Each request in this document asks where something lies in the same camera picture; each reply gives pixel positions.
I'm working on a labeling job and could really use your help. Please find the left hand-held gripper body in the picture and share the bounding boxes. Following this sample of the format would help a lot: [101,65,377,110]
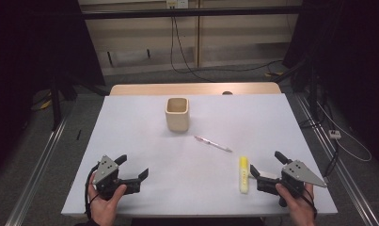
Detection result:
[92,154,126,201]

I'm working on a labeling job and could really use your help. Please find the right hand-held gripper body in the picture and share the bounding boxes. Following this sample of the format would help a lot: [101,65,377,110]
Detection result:
[276,159,328,208]

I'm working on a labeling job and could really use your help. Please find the yellow highlighter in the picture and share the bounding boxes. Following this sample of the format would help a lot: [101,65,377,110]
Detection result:
[238,155,251,195]

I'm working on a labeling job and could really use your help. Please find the white pen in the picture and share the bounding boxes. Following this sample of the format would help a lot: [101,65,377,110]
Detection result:
[194,135,233,153]

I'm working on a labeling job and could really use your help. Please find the beige square pen cup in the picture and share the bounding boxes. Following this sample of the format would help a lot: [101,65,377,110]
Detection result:
[164,97,191,133]

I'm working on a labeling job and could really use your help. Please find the person's right hand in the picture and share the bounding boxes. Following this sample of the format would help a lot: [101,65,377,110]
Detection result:
[275,182,317,226]

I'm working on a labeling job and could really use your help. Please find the person's left hand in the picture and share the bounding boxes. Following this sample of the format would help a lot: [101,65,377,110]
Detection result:
[87,183,128,226]

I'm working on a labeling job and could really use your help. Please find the black metal stand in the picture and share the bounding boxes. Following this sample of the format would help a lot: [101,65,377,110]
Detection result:
[282,56,324,124]
[48,70,110,132]

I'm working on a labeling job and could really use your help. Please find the wooden table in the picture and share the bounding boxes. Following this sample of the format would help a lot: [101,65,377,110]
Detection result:
[109,82,282,97]

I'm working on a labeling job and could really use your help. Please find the dark curtain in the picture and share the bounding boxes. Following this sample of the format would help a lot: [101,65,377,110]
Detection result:
[283,0,379,169]
[0,0,105,181]

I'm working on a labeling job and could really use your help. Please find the black horizontal bar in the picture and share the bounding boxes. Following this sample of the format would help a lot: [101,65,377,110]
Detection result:
[81,5,304,21]

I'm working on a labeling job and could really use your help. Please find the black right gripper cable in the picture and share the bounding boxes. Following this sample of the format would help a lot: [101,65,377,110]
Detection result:
[289,178,318,219]

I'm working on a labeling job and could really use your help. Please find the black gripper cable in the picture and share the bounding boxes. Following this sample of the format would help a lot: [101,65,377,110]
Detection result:
[84,165,101,220]
[289,178,318,219]

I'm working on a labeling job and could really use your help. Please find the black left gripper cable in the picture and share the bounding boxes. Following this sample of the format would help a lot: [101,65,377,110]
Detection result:
[84,165,101,220]

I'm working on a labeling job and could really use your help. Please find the black floor cable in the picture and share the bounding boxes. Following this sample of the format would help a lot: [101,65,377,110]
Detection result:
[322,139,340,179]

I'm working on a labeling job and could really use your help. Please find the aluminium floor rail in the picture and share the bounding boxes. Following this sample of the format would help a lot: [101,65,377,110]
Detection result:
[294,93,379,226]
[4,114,70,226]

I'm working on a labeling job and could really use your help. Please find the white floor cable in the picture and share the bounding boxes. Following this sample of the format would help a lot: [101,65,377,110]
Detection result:
[316,101,373,163]

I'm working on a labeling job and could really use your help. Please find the short black wall cable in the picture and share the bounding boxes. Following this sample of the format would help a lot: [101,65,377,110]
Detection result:
[173,16,217,84]

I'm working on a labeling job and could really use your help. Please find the long black wall cable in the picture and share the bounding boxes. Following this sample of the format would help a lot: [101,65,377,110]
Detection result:
[169,16,284,75]

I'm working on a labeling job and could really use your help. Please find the white wall socket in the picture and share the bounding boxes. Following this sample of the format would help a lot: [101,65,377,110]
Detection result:
[166,0,190,9]

